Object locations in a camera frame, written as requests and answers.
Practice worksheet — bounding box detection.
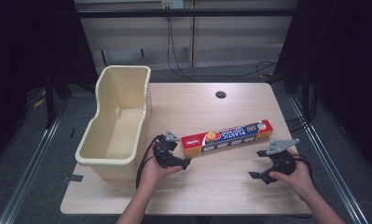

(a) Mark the cream plastic bin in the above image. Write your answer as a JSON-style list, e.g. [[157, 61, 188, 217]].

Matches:
[[75, 64, 153, 183]]

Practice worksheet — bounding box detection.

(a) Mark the black floor tape piece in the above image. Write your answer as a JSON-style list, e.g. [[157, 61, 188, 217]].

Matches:
[[62, 174, 85, 184]]

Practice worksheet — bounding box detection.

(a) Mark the black floor cable bundle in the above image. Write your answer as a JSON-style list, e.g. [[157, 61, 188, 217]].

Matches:
[[285, 90, 320, 134]]

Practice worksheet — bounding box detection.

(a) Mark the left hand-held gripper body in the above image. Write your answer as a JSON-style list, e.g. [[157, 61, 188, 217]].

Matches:
[[152, 130, 182, 169]]

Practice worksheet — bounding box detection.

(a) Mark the metal floor rail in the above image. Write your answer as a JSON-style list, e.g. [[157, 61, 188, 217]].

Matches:
[[288, 92, 363, 224], [0, 102, 67, 224]]

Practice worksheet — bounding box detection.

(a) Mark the person's left hand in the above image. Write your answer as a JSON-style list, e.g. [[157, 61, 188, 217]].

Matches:
[[138, 153, 184, 191]]

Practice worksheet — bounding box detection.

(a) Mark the black horizontal frame bar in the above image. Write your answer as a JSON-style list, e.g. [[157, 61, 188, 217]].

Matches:
[[76, 8, 299, 19]]

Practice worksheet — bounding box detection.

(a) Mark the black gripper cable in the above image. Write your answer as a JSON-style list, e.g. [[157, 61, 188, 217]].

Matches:
[[135, 134, 163, 190], [293, 153, 317, 189]]

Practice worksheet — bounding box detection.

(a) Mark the red and blue plastic wrap box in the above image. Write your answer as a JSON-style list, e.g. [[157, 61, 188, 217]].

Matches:
[[180, 119, 274, 159]]

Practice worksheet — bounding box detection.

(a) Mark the black metal stand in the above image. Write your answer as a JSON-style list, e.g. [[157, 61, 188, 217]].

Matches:
[[43, 73, 58, 131]]

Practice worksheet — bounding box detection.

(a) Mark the person's right hand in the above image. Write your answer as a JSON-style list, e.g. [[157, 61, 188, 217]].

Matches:
[[269, 148, 316, 202]]

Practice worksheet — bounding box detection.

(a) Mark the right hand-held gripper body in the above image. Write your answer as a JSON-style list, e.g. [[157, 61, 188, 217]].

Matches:
[[265, 138, 301, 176]]

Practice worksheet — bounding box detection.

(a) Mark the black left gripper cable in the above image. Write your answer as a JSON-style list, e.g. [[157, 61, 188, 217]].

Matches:
[[135, 134, 163, 190]]

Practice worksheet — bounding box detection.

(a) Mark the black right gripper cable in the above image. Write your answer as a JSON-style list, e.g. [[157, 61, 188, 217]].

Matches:
[[293, 153, 317, 189]]

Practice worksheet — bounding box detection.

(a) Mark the white wall outlet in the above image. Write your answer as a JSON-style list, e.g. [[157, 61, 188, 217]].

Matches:
[[161, 0, 185, 9]]

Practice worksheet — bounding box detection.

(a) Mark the black hanging wall cable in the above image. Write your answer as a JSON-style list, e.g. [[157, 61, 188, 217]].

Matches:
[[166, 16, 279, 84]]

